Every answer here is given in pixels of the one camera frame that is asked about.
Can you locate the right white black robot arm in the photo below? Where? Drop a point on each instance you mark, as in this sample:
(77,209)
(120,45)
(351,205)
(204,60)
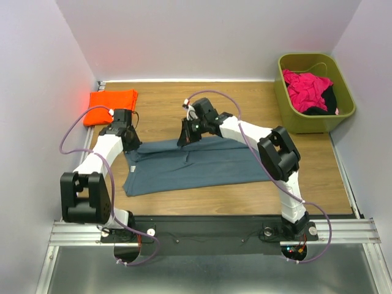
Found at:
(273,148)

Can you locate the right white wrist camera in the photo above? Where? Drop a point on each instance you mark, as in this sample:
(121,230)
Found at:
(190,110)

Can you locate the blue-grey t-shirt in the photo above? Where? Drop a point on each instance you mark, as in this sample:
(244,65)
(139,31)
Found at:
(213,161)

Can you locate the crumpled black t-shirt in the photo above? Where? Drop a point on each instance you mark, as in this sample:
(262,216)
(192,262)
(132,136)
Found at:
(330,103)

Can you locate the aluminium extrusion rail frame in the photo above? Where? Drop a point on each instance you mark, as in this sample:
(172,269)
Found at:
(346,258)

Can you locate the olive green plastic bin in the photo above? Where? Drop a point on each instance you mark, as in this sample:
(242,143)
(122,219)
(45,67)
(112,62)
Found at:
(320,65)

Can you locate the crumpled pink t-shirt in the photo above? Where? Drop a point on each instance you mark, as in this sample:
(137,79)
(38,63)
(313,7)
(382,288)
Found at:
(305,90)

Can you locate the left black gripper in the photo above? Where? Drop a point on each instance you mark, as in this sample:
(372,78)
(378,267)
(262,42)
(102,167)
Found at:
(136,143)

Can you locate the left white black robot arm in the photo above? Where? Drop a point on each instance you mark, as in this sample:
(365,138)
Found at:
(88,192)

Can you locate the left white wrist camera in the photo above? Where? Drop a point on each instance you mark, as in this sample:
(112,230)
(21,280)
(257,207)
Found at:
(111,112)

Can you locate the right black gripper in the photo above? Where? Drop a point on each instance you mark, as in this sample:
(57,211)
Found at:
(186,137)

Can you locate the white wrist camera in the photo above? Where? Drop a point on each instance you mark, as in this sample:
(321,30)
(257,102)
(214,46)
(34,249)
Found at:
(190,110)
(111,112)

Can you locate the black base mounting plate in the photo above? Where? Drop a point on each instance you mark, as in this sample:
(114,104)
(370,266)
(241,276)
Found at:
(221,235)

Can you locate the folded orange t-shirt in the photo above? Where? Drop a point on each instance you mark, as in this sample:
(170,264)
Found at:
(103,101)

